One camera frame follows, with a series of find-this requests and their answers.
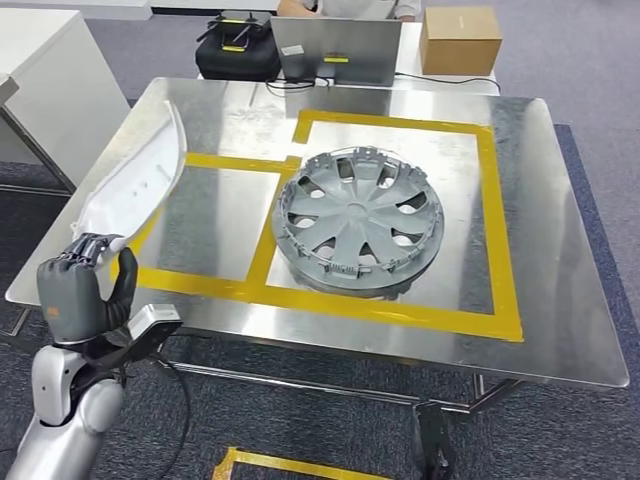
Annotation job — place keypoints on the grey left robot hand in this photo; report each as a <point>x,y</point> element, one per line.
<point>75,298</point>

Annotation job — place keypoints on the white curved plastic part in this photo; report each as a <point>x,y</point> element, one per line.
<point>135,192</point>

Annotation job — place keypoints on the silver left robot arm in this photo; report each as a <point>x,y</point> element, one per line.
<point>75,424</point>

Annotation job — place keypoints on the stainless steel workbench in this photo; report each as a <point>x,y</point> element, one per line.
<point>550,265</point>

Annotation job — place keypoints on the white desk with metal legs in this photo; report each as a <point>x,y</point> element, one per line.
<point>65,99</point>

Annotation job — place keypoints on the black equipment case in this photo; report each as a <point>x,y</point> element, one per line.
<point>235,63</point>

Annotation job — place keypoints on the worn yellow floor tape square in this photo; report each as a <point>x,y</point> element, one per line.
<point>280,461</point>

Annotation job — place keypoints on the grey plastic wheel cover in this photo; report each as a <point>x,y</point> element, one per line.
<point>355,212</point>

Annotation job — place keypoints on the silver laptop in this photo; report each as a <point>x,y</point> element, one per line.
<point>350,46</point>

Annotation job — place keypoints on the person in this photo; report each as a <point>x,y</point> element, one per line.
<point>360,8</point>

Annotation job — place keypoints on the white back table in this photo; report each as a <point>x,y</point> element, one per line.
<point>410,60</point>

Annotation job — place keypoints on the brown cardboard box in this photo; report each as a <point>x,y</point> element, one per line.
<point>460,43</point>

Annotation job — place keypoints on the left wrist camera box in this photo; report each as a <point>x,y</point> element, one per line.
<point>152,324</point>

